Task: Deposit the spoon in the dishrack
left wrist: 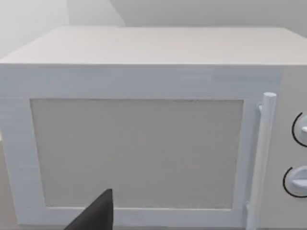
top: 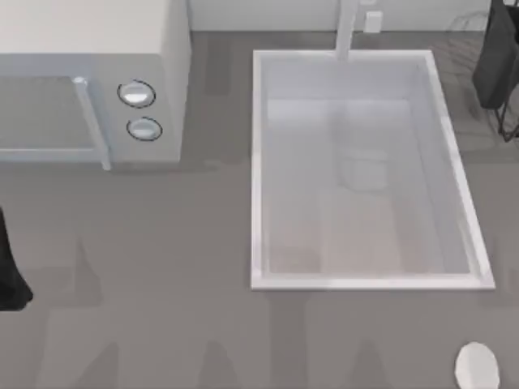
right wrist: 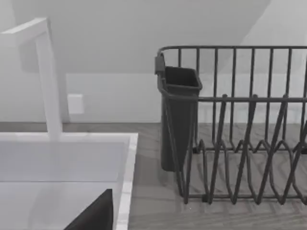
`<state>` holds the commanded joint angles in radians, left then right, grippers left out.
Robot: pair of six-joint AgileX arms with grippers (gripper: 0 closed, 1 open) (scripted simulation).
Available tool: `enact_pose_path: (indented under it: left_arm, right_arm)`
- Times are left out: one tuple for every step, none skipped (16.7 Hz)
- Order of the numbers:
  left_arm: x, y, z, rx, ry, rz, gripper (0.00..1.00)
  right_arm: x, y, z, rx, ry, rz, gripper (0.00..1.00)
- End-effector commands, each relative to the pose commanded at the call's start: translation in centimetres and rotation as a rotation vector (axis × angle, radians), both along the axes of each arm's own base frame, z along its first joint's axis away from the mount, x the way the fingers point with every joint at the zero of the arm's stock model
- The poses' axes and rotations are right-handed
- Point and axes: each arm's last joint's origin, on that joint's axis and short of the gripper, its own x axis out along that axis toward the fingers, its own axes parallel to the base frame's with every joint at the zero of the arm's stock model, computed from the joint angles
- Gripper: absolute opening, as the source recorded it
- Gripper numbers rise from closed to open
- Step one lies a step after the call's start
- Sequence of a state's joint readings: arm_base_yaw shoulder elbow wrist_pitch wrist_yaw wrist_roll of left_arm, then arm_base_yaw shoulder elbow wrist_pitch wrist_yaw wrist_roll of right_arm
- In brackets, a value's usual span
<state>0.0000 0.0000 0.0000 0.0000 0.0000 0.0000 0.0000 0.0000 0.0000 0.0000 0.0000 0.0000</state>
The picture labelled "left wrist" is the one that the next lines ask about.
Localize pale microwave door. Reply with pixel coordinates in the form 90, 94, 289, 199
0, 64, 282, 228

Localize pale microwave oven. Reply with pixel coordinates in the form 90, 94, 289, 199
0, 25, 307, 230

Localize pale microwave knob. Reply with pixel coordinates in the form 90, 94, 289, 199
282, 165, 307, 198
291, 112, 307, 147

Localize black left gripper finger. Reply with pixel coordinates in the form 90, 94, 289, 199
65, 188, 114, 230

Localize pale microwave door handle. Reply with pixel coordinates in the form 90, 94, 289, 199
244, 92, 277, 230

